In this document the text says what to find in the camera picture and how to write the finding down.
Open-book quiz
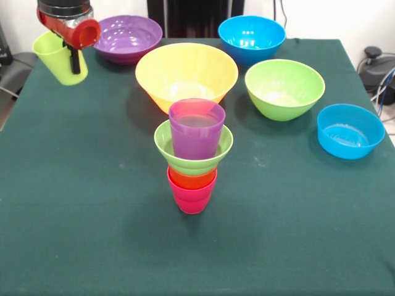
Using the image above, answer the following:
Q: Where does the purple cup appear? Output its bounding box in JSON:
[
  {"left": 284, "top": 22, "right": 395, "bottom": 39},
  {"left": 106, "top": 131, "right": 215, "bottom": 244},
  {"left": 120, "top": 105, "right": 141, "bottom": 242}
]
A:
[{"left": 168, "top": 98, "right": 227, "bottom": 160}]

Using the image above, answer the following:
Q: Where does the pink cup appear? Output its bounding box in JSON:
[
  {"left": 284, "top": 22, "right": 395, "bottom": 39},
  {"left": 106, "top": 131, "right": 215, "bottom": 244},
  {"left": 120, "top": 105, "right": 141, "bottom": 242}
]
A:
[{"left": 167, "top": 168, "right": 218, "bottom": 215}]

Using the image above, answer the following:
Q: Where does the shallow blue bowl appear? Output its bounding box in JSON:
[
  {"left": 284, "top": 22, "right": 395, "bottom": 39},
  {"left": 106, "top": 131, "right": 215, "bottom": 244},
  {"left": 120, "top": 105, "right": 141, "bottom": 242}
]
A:
[{"left": 317, "top": 103, "right": 386, "bottom": 160}]

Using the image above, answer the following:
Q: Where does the small ribbed green bowl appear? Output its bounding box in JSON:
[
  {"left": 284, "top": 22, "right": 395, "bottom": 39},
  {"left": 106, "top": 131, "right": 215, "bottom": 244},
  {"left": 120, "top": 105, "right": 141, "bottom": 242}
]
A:
[{"left": 153, "top": 118, "right": 235, "bottom": 176}]

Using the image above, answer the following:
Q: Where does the green cup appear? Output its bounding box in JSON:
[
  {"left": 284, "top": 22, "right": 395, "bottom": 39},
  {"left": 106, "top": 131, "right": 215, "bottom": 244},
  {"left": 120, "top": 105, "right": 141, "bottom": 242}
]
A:
[{"left": 32, "top": 30, "right": 89, "bottom": 86}]

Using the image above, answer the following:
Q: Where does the deep blue bowl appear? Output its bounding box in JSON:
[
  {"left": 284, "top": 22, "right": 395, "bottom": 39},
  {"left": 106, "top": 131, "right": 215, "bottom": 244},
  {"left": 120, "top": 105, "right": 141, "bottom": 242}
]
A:
[{"left": 217, "top": 15, "right": 287, "bottom": 68}]

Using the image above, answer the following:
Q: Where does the dark green tablecloth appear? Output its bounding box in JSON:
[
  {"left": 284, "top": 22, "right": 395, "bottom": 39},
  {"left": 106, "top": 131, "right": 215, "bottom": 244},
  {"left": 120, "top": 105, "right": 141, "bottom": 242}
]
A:
[{"left": 0, "top": 36, "right": 395, "bottom": 296}]

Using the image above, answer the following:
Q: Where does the orange-red cup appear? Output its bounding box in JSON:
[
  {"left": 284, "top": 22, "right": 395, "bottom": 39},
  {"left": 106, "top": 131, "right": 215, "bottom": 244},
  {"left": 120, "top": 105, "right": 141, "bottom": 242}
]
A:
[{"left": 168, "top": 165, "right": 218, "bottom": 191}]

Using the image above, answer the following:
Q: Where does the large orange bowl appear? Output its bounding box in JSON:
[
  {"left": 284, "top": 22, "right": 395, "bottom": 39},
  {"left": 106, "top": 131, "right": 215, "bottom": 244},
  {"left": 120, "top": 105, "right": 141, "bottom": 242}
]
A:
[{"left": 135, "top": 43, "right": 239, "bottom": 115}]

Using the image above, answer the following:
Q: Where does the purple bowl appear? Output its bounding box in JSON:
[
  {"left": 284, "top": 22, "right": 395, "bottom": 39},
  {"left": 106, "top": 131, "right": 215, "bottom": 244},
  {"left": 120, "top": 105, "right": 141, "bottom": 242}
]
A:
[{"left": 92, "top": 15, "right": 164, "bottom": 65}]

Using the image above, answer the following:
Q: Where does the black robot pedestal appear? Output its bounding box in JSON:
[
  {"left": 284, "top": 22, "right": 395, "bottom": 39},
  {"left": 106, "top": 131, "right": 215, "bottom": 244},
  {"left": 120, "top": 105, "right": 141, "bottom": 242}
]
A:
[{"left": 147, "top": 0, "right": 244, "bottom": 38}]

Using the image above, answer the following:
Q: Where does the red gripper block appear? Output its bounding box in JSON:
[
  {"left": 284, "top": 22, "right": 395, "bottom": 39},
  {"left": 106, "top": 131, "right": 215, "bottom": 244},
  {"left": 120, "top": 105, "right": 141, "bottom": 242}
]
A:
[{"left": 36, "top": 7, "right": 102, "bottom": 76}]

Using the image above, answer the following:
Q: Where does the large green bowl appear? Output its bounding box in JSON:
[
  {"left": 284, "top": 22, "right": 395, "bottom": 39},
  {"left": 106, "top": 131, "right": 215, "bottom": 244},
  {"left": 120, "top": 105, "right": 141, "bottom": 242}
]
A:
[{"left": 244, "top": 59, "right": 326, "bottom": 122}]

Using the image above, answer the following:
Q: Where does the tangle of cables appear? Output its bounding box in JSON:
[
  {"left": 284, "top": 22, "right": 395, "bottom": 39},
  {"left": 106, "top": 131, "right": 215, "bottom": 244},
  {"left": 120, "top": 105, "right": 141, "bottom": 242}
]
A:
[{"left": 370, "top": 69, "right": 395, "bottom": 121}]

